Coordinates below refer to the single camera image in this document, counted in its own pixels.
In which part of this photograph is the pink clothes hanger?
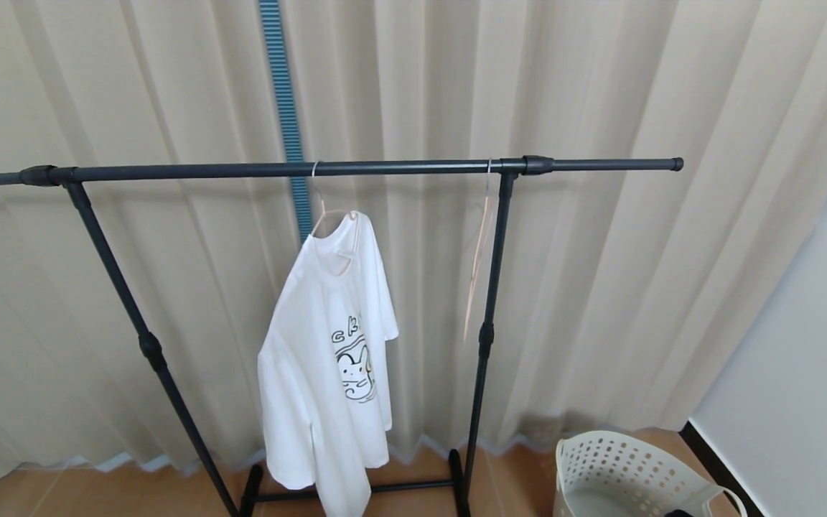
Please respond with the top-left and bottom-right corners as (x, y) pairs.
(309, 162), (361, 278)
(462, 159), (495, 344)

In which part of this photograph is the white printed t-shirt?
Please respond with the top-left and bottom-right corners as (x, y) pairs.
(257, 210), (400, 517)

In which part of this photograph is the black clothes rack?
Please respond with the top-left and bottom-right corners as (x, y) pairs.
(0, 155), (685, 517)

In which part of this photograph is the white laundry basket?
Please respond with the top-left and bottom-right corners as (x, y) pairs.
(553, 429), (748, 517)

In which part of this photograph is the beige curtain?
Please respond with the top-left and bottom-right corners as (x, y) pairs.
(281, 0), (827, 460)
(0, 0), (301, 482)

